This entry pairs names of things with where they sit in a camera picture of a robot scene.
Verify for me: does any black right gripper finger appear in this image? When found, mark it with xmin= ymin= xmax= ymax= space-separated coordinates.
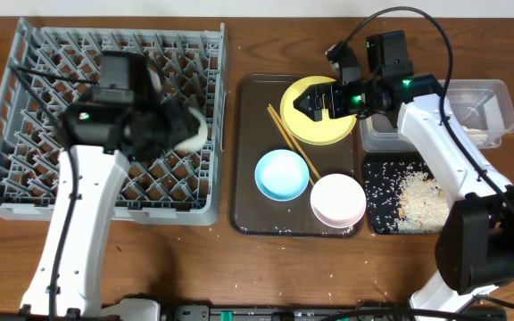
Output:
xmin=294 ymin=84 xmax=328 ymax=107
xmin=294 ymin=100 xmax=323 ymax=122

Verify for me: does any yellow plastic plate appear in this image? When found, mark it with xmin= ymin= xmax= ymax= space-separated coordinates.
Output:
xmin=280 ymin=76 xmax=356 ymax=145

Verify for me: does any white plastic cup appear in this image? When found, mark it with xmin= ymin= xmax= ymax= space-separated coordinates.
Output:
xmin=147 ymin=65 xmax=208 ymax=152

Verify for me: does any light blue bowl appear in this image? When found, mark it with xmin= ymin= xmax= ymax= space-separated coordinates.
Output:
xmin=254 ymin=149 xmax=310 ymax=202

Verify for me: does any pink white bowl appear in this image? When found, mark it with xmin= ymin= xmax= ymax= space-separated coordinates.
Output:
xmin=310 ymin=174 xmax=367 ymax=228

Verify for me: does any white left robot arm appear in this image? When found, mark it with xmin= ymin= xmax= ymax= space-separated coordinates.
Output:
xmin=0 ymin=51 xmax=208 ymax=320

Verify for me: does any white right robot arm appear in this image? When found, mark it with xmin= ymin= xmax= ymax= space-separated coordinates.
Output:
xmin=293 ymin=30 xmax=514 ymax=320

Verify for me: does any black waste tray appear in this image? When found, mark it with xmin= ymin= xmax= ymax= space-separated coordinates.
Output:
xmin=361 ymin=151 xmax=454 ymax=235

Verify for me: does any clear plastic waste bin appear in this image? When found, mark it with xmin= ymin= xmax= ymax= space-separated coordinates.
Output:
xmin=360 ymin=79 xmax=514 ymax=152

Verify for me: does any wooden chopstick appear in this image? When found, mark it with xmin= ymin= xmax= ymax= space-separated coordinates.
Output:
xmin=267 ymin=103 xmax=322 ymax=181
xmin=267 ymin=106 xmax=315 ymax=186

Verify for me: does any dark brown serving tray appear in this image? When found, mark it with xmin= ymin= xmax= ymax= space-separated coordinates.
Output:
xmin=229 ymin=74 xmax=364 ymax=238

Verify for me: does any spilled rice pile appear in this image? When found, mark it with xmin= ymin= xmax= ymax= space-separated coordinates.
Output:
xmin=366 ymin=160 xmax=452 ymax=234

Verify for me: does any grey plastic dish rack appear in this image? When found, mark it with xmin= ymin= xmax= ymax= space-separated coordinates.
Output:
xmin=0 ymin=19 xmax=229 ymax=226

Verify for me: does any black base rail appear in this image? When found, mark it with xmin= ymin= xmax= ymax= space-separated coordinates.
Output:
xmin=159 ymin=300 xmax=508 ymax=321

